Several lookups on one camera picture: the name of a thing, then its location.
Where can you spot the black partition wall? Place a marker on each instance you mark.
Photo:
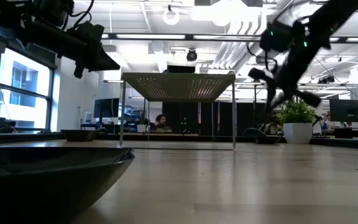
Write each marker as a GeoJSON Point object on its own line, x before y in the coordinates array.
{"type": "Point", "coordinates": [222, 116]}

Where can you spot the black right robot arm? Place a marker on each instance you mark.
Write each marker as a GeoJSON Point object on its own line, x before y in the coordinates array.
{"type": "Point", "coordinates": [319, 28]}

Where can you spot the green potted plant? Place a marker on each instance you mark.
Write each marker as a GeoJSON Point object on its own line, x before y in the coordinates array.
{"type": "Point", "coordinates": [295, 112]}

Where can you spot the white plant pot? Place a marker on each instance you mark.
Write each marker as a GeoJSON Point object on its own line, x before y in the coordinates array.
{"type": "Point", "coordinates": [297, 133]}

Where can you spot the round black ceiling camera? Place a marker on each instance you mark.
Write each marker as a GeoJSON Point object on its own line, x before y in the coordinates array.
{"type": "Point", "coordinates": [191, 55]}

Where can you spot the long linear ceiling light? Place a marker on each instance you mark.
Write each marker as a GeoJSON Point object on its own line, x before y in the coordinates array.
{"type": "Point", "coordinates": [148, 36]}

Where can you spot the perforated metal shelf rack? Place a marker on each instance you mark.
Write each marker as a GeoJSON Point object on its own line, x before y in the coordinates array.
{"type": "Point", "coordinates": [179, 87]}

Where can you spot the black ceiling spotlight cluster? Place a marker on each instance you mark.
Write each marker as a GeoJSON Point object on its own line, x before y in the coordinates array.
{"type": "Point", "coordinates": [326, 80]}

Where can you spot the dark glossy plate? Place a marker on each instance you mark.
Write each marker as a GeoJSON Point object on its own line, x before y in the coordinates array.
{"type": "Point", "coordinates": [42, 186]}

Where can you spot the round white pendant lamp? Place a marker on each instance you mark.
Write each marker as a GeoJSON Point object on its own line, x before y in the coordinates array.
{"type": "Point", "coordinates": [170, 18]}

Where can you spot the large window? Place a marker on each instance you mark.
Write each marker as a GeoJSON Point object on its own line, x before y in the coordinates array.
{"type": "Point", "coordinates": [26, 102]}

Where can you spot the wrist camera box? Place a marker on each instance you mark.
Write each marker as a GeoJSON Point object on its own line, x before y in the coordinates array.
{"type": "Point", "coordinates": [87, 35]}
{"type": "Point", "coordinates": [277, 37]}

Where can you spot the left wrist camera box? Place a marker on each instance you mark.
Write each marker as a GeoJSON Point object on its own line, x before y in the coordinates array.
{"type": "Point", "coordinates": [87, 35]}

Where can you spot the black computer monitor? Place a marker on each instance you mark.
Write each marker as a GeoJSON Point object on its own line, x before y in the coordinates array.
{"type": "Point", "coordinates": [348, 110]}
{"type": "Point", "coordinates": [106, 108]}

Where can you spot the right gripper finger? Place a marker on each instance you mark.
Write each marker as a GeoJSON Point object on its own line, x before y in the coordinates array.
{"type": "Point", "coordinates": [283, 99]}
{"type": "Point", "coordinates": [270, 96]}

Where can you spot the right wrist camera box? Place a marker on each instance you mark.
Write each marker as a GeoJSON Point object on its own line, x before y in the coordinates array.
{"type": "Point", "coordinates": [277, 37]}

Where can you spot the person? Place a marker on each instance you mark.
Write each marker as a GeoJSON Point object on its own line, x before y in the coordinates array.
{"type": "Point", "coordinates": [320, 124]}
{"type": "Point", "coordinates": [161, 123]}
{"type": "Point", "coordinates": [273, 126]}

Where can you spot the dark office chair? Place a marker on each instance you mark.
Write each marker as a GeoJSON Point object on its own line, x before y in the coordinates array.
{"type": "Point", "coordinates": [250, 132]}

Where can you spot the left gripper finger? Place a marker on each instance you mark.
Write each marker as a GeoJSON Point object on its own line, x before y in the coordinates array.
{"type": "Point", "coordinates": [106, 59]}
{"type": "Point", "coordinates": [102, 66]}

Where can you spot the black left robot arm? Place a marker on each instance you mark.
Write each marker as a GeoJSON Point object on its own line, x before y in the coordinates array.
{"type": "Point", "coordinates": [48, 34]}

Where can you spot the small white pot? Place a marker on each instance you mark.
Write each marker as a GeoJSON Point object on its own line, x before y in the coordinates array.
{"type": "Point", "coordinates": [141, 128]}

